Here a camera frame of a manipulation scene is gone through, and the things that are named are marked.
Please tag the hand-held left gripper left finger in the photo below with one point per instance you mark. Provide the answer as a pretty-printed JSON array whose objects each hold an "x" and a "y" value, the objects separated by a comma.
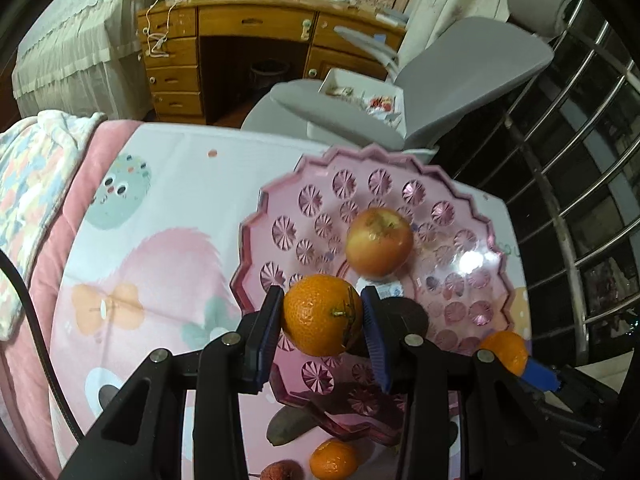
[{"x": 264, "y": 345}]

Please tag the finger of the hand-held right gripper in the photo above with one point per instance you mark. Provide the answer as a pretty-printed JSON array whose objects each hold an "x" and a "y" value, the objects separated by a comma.
[{"x": 542, "y": 375}]

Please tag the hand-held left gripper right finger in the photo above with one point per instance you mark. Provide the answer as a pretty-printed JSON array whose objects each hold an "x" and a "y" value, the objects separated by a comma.
[{"x": 376, "y": 345}]

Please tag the small orange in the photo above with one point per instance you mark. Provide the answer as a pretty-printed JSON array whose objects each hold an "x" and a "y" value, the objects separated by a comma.
[
  {"x": 334, "y": 460},
  {"x": 505, "y": 350}
]

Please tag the large orange with stem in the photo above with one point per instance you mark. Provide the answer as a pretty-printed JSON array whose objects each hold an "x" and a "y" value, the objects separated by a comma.
[{"x": 320, "y": 315}]

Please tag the pink scalloped plastic plate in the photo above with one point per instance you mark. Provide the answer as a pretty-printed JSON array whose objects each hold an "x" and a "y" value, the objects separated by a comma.
[{"x": 450, "y": 240}]

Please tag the dark round fruit with sticker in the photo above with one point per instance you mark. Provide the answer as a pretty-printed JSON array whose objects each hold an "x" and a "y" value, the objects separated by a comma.
[{"x": 406, "y": 316}]

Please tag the dark oval fruit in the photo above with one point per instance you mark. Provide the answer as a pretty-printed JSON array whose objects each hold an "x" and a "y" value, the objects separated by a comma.
[{"x": 291, "y": 425}]

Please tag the red yellow apple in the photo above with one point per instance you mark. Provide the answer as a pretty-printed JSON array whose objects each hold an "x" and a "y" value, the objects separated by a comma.
[{"x": 380, "y": 242}]

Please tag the red lychee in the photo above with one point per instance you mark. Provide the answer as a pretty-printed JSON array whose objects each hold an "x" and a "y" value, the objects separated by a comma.
[{"x": 282, "y": 471}]

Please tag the printed pastel tablecloth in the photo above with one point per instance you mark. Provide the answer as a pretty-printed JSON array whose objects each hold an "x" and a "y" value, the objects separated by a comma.
[{"x": 165, "y": 240}]

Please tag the steel window railing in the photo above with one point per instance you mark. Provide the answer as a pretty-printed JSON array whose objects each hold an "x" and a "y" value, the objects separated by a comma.
[{"x": 575, "y": 170}]

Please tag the pink quilted blanket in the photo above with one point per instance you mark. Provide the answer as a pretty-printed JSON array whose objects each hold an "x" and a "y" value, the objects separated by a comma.
[{"x": 55, "y": 240}]

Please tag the white box of small things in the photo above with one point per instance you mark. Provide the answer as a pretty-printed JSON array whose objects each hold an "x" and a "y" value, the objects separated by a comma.
[{"x": 365, "y": 95}]

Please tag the dark waste bin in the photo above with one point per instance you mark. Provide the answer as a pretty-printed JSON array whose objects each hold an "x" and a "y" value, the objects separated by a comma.
[{"x": 267, "y": 76}]

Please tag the pastel patterned fleece blanket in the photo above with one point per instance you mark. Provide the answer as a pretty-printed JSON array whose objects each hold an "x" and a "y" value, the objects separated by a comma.
[{"x": 27, "y": 195}]

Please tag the grey office chair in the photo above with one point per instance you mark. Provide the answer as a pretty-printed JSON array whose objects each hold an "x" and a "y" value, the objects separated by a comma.
[{"x": 450, "y": 65}]

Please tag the wooden desk with drawers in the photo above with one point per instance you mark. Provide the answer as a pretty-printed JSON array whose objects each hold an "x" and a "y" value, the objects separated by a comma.
[{"x": 180, "y": 55}]

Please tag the bed with white valance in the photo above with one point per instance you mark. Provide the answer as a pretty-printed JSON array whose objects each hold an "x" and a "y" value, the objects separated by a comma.
[{"x": 75, "y": 35}]

